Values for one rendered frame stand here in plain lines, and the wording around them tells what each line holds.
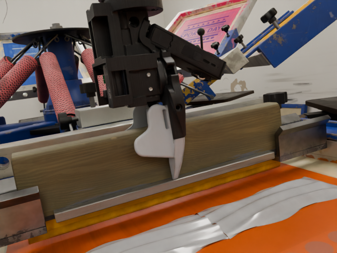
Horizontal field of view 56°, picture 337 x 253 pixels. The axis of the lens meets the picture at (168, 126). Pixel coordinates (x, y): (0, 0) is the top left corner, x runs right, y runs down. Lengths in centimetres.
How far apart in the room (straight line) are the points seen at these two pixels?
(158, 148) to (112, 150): 5
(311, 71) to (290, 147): 238
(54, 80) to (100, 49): 54
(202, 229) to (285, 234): 8
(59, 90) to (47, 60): 14
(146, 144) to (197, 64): 12
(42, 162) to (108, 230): 11
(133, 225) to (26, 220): 11
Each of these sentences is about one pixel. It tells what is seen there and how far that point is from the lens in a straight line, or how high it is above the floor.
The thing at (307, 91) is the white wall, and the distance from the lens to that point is 290.
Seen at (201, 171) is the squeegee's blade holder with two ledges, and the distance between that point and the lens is 40.
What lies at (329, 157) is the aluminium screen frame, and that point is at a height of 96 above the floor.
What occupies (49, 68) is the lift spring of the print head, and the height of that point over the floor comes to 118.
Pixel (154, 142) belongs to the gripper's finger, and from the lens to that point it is 36.
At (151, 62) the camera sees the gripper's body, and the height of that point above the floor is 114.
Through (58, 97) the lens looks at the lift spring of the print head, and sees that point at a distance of 85.
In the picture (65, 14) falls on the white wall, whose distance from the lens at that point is 464.
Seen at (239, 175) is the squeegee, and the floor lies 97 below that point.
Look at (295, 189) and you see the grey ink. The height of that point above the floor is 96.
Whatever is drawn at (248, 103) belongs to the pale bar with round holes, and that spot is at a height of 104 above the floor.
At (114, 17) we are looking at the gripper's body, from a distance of 37.
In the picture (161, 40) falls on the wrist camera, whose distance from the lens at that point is 38.
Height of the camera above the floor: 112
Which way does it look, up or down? 9 degrees down
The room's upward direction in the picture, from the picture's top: 8 degrees counter-clockwise
